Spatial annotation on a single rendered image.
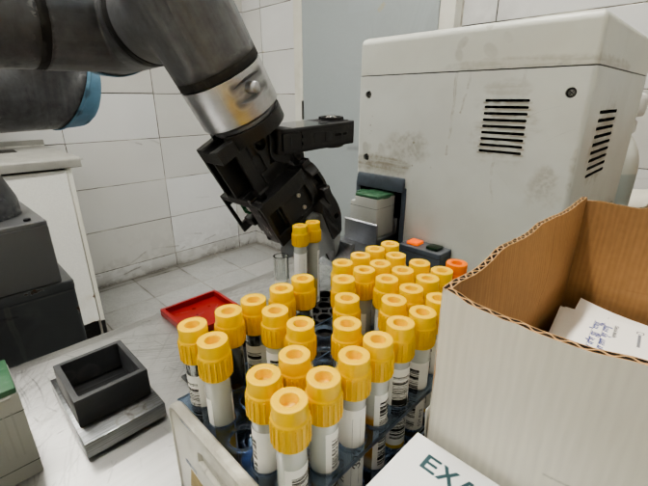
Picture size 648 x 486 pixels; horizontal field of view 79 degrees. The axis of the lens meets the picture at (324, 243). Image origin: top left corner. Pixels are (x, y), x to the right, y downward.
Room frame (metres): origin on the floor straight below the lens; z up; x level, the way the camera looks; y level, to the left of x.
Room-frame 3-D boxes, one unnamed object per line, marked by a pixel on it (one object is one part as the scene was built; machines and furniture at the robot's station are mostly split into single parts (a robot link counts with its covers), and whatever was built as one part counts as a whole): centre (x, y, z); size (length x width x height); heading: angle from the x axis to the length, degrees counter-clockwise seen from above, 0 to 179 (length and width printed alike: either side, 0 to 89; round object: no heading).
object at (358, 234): (0.54, -0.08, 0.92); 0.21 x 0.07 x 0.05; 135
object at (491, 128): (0.56, -0.23, 1.03); 0.31 x 0.27 x 0.30; 135
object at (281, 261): (0.30, 0.04, 0.93); 0.01 x 0.01 x 0.10
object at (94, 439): (0.24, 0.17, 0.89); 0.09 x 0.05 x 0.04; 46
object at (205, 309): (0.38, 0.13, 0.88); 0.07 x 0.07 x 0.01; 45
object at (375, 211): (0.52, -0.07, 0.95); 0.05 x 0.04 x 0.06; 45
